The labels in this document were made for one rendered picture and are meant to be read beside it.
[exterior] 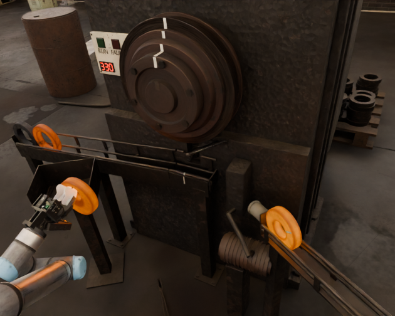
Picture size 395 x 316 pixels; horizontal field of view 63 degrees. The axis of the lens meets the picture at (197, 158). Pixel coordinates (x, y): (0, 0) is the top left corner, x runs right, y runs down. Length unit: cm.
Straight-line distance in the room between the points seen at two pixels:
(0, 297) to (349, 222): 191
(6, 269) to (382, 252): 184
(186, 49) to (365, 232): 161
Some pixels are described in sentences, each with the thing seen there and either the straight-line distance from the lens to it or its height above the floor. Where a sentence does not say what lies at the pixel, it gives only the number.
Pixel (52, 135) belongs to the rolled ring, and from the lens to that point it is 192.
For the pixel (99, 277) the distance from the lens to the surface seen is 202.
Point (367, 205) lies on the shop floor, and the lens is 242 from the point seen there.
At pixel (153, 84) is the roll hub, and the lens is 110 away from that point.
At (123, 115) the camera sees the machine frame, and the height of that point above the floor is 87.
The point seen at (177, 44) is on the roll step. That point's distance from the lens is 108.
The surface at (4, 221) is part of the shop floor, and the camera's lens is 265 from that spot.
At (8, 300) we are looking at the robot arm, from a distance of 89.
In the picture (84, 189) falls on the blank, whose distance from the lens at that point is 121.
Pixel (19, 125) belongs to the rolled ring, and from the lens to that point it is 210.
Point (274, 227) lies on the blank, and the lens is 121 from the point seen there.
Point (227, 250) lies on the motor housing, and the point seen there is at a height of 51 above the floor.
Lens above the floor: 159
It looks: 37 degrees down
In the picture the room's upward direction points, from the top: 5 degrees counter-clockwise
